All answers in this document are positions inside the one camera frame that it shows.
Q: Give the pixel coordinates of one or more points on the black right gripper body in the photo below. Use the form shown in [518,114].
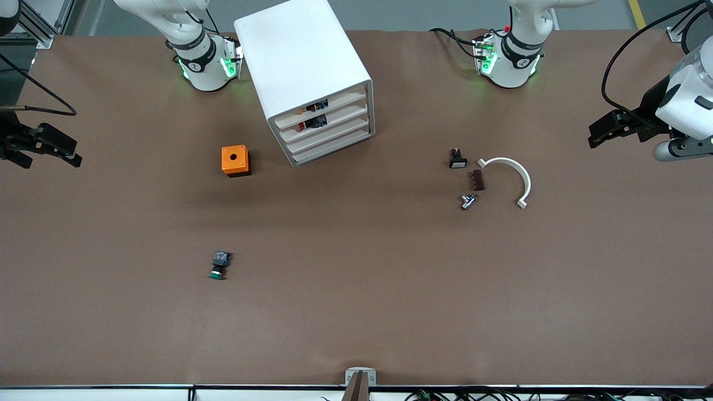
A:
[11,137]

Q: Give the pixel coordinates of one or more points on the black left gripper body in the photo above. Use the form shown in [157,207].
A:
[646,113]

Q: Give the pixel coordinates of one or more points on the red mushroom push button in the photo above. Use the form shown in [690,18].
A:
[316,122]

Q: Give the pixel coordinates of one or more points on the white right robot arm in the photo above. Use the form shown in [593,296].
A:
[206,72]

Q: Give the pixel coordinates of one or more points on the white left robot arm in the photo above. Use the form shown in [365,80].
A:
[515,64]

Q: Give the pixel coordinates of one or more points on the green mushroom push button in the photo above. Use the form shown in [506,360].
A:
[219,265]

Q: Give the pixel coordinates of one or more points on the black orange part in drawer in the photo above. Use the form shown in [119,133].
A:
[316,106]

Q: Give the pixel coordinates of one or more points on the white curved plastic arc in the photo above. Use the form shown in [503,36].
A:
[509,161]

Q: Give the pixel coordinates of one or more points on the small brown block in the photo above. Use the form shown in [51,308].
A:
[476,180]

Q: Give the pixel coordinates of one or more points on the small silver metal fitting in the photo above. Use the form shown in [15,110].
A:
[468,201]

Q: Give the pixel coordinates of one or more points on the aluminium frame profile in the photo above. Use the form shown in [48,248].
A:
[677,34]
[39,25]

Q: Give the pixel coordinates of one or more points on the black switch with white face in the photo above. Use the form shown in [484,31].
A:
[458,160]

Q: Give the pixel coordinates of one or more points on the orange button enclosure box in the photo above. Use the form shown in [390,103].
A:
[234,157]

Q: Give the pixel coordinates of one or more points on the white table edge rail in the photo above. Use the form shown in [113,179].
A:
[111,395]

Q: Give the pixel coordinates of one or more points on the grey metal edge bracket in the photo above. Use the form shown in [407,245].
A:
[372,374]

